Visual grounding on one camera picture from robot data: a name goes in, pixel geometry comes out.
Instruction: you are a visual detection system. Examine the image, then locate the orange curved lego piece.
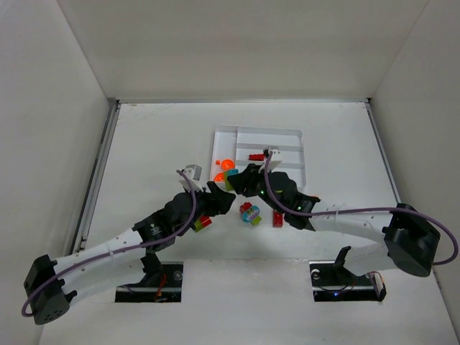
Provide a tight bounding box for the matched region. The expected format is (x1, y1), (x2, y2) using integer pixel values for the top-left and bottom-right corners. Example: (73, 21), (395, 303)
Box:
(220, 159), (235, 171)

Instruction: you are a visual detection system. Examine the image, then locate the red 2x4 lego brick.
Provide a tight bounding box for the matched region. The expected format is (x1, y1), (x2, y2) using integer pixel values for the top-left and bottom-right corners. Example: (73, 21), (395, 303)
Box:
(248, 153), (265, 161)

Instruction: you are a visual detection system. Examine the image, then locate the orange dome lego piece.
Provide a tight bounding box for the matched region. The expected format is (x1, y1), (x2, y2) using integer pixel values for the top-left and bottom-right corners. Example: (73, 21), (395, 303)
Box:
(213, 172), (225, 183)

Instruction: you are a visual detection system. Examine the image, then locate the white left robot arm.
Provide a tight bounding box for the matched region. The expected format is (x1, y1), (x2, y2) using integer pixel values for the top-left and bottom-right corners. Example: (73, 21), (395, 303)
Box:
(21, 182), (236, 325)

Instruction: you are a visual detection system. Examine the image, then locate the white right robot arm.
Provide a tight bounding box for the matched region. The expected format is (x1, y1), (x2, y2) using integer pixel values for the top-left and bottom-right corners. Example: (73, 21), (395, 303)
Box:
(228, 164), (440, 277)

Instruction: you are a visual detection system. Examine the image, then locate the red sloped lego brick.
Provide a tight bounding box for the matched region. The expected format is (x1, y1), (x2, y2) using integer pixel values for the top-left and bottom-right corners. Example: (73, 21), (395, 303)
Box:
(239, 202), (252, 213)

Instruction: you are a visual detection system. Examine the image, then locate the red and green lego block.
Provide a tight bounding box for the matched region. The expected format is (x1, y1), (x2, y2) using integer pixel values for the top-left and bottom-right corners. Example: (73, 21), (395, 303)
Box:
(193, 216), (212, 232)

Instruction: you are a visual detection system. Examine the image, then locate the red long lego brick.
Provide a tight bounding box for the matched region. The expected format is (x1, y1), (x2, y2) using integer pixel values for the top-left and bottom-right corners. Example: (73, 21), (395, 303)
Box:
(272, 211), (284, 228)

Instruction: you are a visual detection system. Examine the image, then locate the colorful monster lego figure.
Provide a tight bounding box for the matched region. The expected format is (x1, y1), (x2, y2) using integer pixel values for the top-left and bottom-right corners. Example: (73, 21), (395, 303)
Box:
(241, 206), (262, 226)

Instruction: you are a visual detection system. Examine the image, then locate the white divided sorting tray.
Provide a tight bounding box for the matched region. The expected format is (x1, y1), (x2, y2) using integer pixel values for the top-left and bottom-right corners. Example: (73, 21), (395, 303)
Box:
(208, 124), (308, 190)

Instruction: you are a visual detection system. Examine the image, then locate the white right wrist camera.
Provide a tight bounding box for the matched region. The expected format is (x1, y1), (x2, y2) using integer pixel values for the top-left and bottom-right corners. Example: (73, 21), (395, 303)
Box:
(262, 146), (282, 173)

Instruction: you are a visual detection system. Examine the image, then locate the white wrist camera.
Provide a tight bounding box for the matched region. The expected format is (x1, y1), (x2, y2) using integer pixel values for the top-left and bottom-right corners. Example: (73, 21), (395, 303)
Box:
(179, 164), (203, 192)
(262, 146), (282, 173)

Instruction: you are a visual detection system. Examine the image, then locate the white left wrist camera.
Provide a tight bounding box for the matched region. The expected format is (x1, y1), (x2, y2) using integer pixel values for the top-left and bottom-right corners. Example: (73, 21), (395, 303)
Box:
(179, 164), (203, 192)

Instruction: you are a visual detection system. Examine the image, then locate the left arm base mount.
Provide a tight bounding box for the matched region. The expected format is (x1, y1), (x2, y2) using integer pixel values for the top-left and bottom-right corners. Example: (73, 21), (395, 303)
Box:
(115, 254), (184, 303)

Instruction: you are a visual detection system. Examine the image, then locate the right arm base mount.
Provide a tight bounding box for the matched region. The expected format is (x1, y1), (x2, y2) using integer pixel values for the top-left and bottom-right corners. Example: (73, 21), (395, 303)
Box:
(309, 246), (387, 303)

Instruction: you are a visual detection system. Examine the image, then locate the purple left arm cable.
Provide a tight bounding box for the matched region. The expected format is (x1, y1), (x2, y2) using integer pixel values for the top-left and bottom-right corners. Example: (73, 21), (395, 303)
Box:
(21, 169), (198, 317)

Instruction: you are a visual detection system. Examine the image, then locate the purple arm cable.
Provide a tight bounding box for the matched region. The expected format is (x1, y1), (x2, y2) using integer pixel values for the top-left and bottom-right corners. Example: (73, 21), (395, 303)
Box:
(21, 169), (198, 317)
(263, 150), (459, 266)

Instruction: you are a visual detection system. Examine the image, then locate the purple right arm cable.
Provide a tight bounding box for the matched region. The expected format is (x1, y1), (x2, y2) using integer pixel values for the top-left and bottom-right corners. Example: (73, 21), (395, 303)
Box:
(263, 150), (459, 266)

